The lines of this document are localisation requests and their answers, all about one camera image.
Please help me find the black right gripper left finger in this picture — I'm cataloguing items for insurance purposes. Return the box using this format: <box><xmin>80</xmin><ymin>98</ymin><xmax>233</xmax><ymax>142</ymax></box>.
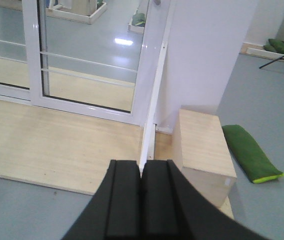
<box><xmin>63</xmin><ymin>160</ymin><xmax>140</xmax><ymax>240</ymax></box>

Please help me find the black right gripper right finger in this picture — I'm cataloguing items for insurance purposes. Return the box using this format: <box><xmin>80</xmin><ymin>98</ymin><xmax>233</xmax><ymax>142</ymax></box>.
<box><xmin>142</xmin><ymin>160</ymin><xmax>264</xmax><ymax>240</ymax></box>

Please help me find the white framed sliding glass door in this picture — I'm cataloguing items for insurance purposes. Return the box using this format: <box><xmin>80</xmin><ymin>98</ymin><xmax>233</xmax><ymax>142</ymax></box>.
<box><xmin>22</xmin><ymin>0</ymin><xmax>171</xmax><ymax>126</ymax></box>

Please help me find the white fixed glass door panel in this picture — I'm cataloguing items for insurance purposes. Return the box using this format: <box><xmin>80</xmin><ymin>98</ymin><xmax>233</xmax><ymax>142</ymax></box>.
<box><xmin>0</xmin><ymin>0</ymin><xmax>30</xmax><ymax>102</ymax></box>

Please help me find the green bag behind door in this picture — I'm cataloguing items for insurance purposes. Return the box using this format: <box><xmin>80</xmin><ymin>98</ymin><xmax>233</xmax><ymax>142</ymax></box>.
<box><xmin>131</xmin><ymin>12</ymin><xmax>146</xmax><ymax>27</ymax></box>

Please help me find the light wooden box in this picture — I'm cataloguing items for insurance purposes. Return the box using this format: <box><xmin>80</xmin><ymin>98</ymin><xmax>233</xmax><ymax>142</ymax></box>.
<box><xmin>172</xmin><ymin>109</ymin><xmax>237</xmax><ymax>208</ymax></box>

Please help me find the green sandbag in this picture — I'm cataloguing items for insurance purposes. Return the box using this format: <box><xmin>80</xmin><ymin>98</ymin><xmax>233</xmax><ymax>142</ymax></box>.
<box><xmin>222</xmin><ymin>124</ymin><xmax>284</xmax><ymax>184</ymax></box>

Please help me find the light wooden floor platform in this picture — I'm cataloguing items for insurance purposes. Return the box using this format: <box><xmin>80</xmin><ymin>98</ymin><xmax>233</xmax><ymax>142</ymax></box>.
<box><xmin>0</xmin><ymin>96</ymin><xmax>235</xmax><ymax>221</ymax></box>

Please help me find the green bag far right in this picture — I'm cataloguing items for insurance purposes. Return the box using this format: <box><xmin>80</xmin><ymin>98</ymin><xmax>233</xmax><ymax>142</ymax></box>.
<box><xmin>263</xmin><ymin>38</ymin><xmax>284</xmax><ymax>54</ymax></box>

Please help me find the white door frame post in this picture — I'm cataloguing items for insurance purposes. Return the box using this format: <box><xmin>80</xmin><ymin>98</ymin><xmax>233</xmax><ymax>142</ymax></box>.
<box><xmin>139</xmin><ymin>41</ymin><xmax>167</xmax><ymax>175</ymax></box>

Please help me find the white wooden planter frame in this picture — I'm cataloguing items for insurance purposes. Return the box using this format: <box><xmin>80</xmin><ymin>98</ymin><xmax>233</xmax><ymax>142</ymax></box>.
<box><xmin>45</xmin><ymin>0</ymin><xmax>107</xmax><ymax>25</ymax></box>

